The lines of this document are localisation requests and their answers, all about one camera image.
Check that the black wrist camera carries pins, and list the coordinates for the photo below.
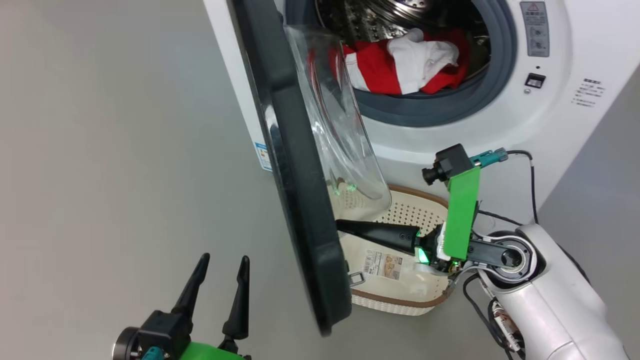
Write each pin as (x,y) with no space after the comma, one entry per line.
(162,327)
(450,162)

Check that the white front-load washing machine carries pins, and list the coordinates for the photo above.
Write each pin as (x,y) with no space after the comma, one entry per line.
(500,125)

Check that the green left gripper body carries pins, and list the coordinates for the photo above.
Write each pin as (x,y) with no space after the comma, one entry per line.
(200,352)

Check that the cream laundry basket brown rim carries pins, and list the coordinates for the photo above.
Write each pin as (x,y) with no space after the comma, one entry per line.
(400,295)

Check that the teal right camera connector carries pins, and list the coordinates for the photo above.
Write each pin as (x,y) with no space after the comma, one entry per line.
(490,157)

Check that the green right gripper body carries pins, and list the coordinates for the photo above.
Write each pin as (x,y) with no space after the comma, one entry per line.
(460,220)

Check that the paper barcode label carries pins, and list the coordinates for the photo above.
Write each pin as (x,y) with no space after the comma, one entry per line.
(384,265)

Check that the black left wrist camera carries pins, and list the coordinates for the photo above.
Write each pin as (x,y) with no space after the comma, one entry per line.
(162,327)

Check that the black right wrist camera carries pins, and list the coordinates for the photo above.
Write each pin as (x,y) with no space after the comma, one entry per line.
(450,162)

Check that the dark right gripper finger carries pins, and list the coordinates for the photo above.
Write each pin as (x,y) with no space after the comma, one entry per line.
(390,237)

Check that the black washing machine door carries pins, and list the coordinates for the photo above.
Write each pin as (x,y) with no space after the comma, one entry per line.
(300,200)

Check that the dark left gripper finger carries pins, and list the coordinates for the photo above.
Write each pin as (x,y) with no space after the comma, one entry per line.
(192,290)
(238,300)

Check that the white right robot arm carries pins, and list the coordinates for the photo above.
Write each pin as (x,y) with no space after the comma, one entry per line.
(550,300)

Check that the printed text label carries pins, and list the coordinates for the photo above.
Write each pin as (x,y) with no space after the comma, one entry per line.
(589,92)

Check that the blue energy label sticker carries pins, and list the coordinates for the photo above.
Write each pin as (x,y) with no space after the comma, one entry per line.
(263,157)

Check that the teal camera connector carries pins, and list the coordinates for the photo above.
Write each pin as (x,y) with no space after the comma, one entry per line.
(490,157)
(151,354)

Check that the black door lock socket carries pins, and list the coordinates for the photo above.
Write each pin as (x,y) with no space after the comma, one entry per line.
(535,80)

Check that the grey warning label sticker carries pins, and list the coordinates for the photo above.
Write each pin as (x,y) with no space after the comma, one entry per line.
(535,30)

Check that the teal left camera connector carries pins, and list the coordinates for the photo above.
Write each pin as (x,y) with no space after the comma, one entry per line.
(151,354)

